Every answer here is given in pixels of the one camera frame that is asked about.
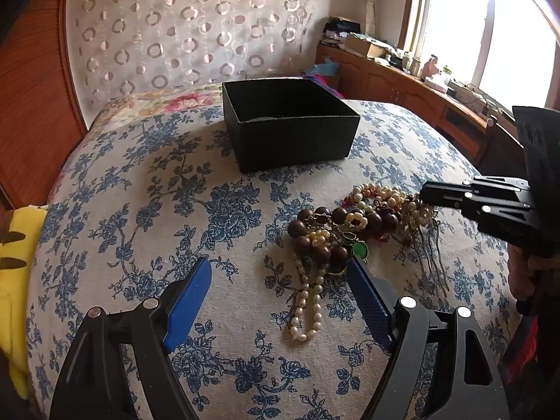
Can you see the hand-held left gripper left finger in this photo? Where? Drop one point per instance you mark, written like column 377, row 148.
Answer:
column 189, row 302

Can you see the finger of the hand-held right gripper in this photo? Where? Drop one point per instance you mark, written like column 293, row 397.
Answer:
column 503, row 223
column 442, row 194

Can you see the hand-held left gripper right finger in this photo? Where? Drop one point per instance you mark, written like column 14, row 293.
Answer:
column 367, row 304

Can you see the green pendant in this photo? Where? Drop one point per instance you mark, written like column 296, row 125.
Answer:
column 359, row 250

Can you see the black cardboard box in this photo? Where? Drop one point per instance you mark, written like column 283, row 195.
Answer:
column 288, row 122

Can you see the person's right hand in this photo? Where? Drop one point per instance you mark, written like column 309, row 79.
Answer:
column 523, row 275

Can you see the blue floral bedsheet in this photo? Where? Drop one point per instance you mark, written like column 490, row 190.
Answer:
column 131, row 210

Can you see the white tissue box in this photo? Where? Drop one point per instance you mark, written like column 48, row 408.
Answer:
column 437, row 83

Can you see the wooden cabinet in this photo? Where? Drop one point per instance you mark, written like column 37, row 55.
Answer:
column 393, row 87

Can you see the pink figurine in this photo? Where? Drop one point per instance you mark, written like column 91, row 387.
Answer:
column 432, row 66

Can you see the window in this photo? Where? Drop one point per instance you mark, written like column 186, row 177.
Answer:
column 481, row 22

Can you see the brown cardboard box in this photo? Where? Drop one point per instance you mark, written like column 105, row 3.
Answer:
column 365, row 46

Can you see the blue plastic bag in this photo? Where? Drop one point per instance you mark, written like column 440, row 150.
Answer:
column 324, row 69

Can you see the yellow plush toy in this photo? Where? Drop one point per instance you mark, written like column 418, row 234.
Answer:
column 17, row 253

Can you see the pile of dark clothes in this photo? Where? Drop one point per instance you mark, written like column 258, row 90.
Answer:
column 339, row 30

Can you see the pink flower blanket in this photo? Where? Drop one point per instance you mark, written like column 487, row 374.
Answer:
column 131, row 103

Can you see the wooden wardrobe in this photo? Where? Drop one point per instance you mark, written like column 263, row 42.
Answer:
column 35, row 96

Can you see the circle patterned curtain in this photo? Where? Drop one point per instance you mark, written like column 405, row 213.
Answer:
column 175, row 30

